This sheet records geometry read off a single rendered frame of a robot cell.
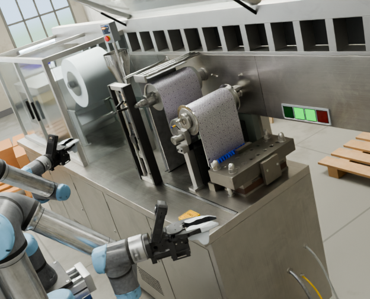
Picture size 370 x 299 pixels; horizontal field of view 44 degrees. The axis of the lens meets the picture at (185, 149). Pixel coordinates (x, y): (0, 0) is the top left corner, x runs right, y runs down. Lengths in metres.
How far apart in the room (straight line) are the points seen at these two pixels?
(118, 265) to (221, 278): 0.75
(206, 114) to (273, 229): 0.60
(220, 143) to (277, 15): 0.62
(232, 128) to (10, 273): 1.23
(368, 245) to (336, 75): 1.54
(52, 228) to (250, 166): 0.94
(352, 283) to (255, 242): 0.96
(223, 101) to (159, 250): 0.97
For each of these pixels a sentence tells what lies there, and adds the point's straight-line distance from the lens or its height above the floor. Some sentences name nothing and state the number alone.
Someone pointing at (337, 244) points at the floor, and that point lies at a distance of 3.14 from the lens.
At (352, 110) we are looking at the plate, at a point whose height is 1.23.
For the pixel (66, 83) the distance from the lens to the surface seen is 2.81.
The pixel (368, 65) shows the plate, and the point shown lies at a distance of 1.74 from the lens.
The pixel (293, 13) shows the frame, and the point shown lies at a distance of 1.87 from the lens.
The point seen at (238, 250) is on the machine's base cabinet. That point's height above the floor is 0.75.
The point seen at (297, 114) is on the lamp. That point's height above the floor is 1.18.
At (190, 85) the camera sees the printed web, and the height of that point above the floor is 1.34.
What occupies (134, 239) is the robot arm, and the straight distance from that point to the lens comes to 1.30.
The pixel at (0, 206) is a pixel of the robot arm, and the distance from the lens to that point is 1.31.
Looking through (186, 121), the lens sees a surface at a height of 1.25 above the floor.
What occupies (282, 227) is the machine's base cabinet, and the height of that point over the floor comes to 0.70.
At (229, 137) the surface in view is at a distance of 2.14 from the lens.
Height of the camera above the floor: 1.92
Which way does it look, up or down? 23 degrees down
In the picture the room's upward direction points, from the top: 17 degrees counter-clockwise
